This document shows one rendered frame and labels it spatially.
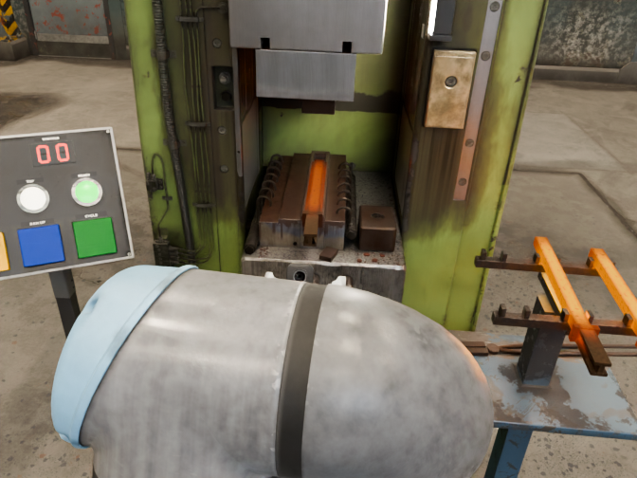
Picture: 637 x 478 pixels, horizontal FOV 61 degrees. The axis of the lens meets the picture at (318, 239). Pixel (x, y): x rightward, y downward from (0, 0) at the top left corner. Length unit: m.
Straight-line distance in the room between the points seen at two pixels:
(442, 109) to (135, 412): 1.08
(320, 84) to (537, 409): 0.84
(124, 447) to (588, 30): 7.48
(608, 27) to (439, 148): 6.46
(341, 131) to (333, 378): 1.42
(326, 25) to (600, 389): 1.01
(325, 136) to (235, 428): 1.43
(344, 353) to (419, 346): 0.05
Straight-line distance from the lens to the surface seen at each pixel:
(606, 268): 1.35
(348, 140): 1.68
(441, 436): 0.32
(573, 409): 1.37
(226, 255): 1.50
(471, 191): 1.41
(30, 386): 2.44
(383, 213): 1.32
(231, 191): 1.40
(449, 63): 1.27
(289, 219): 1.25
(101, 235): 1.20
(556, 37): 7.53
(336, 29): 1.11
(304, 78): 1.14
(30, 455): 2.19
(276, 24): 1.12
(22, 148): 1.24
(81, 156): 1.22
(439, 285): 1.53
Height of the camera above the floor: 1.58
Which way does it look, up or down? 30 degrees down
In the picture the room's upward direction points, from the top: 2 degrees clockwise
